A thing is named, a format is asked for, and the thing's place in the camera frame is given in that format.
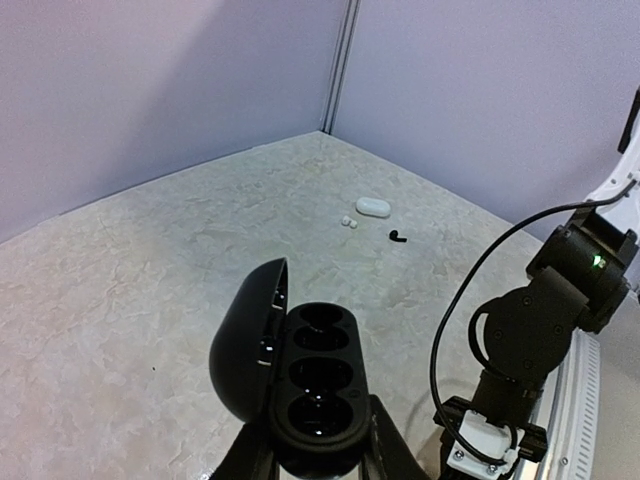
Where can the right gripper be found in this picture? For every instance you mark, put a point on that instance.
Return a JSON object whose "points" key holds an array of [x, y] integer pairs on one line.
{"points": [[473, 448]]}

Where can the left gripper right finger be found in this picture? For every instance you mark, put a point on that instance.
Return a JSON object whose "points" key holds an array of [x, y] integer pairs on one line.
{"points": [[386, 455]]}

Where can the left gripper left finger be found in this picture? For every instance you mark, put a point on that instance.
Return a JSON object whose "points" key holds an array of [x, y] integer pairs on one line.
{"points": [[251, 457]]}

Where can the black earbud charging case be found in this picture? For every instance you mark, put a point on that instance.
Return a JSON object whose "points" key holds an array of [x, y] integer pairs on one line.
{"points": [[299, 372]]}

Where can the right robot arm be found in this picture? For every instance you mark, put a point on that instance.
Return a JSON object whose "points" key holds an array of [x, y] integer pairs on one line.
{"points": [[576, 281]]}

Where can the white earbud charging case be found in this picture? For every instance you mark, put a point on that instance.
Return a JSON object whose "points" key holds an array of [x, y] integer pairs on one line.
{"points": [[373, 207]]}

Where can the black stem earbud right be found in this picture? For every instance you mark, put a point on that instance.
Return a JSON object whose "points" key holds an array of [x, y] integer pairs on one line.
{"points": [[396, 237]]}

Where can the aluminium front rail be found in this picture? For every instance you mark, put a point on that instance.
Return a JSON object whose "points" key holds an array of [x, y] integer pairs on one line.
{"points": [[591, 405]]}

